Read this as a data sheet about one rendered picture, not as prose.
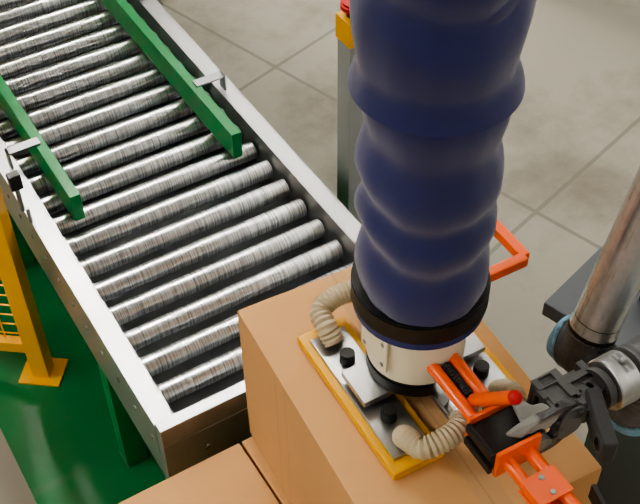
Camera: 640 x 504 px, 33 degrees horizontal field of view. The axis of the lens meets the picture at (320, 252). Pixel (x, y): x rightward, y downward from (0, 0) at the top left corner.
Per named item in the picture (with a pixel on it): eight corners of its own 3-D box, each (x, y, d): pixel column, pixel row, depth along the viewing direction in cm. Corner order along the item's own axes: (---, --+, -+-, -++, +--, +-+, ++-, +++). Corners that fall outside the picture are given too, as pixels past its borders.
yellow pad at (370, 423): (296, 342, 200) (295, 325, 196) (343, 322, 203) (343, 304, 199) (393, 482, 179) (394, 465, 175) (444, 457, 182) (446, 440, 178)
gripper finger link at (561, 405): (526, 426, 168) (565, 413, 173) (533, 434, 167) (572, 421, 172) (537, 405, 166) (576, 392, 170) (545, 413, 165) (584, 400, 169)
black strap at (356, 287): (325, 273, 181) (325, 256, 178) (442, 224, 189) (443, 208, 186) (397, 367, 167) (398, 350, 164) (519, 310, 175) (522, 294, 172)
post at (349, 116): (334, 287, 336) (334, 12, 264) (353, 279, 339) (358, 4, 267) (346, 301, 332) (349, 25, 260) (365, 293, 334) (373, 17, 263)
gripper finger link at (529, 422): (487, 414, 168) (530, 400, 173) (511, 441, 164) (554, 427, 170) (494, 400, 166) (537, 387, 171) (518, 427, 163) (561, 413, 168)
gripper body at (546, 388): (520, 410, 178) (577, 380, 182) (554, 447, 172) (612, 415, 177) (527, 381, 172) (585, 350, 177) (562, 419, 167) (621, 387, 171)
